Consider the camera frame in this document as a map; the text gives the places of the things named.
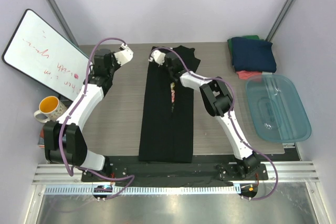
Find black printed t-shirt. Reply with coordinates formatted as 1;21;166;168
138;62;194;163

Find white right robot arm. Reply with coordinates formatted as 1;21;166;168
163;52;260;178

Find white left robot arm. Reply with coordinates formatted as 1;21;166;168
43;49;120;173

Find stack of books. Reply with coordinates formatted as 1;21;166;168
38;131;45;148

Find folded red t-shirt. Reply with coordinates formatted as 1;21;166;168
236;70;262;80

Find white mug orange inside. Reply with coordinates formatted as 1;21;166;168
34;96;67;123

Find whiteboard with red writing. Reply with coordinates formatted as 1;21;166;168
2;9;88;101

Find folded navy t-shirt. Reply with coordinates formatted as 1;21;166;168
232;37;277;73

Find folded green t-shirt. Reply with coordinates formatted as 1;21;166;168
227;35;260;52

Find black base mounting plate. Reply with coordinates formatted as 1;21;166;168
48;154;300;188

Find blue transparent plastic bin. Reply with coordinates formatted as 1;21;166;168
245;74;312;144

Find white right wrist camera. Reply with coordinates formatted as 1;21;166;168
149;49;166;66

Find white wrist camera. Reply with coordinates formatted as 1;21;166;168
114;43;133;66
149;49;166;66

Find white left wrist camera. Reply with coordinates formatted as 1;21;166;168
114;43;133;66

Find left aluminium corner post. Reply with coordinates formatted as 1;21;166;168
46;0;79;46

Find aluminium corner post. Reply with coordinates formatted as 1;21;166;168
46;0;79;46
266;0;295;42

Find right aluminium corner post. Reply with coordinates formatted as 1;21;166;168
266;0;295;42

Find aluminium rail frame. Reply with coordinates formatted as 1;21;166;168
25;156;335;223

